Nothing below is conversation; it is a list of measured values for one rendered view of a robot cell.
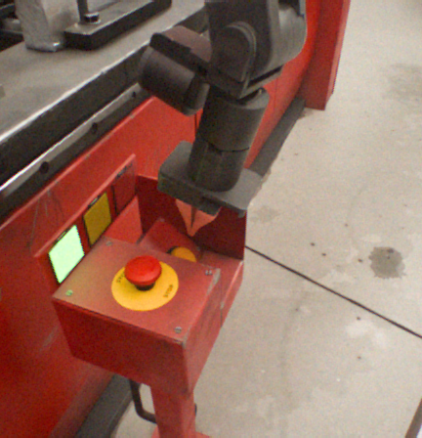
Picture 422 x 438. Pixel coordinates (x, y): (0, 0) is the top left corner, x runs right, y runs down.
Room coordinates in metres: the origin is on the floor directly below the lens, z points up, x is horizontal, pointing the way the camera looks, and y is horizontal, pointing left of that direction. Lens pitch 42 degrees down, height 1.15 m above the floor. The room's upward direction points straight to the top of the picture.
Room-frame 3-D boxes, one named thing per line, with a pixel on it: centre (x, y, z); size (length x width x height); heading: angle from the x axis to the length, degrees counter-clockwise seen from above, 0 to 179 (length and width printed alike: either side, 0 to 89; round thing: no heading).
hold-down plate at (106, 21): (0.90, 0.17, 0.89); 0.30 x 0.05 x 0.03; 157
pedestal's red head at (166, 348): (0.37, 0.06, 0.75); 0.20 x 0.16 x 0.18; 159
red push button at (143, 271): (0.32, 0.07, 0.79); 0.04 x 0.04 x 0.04
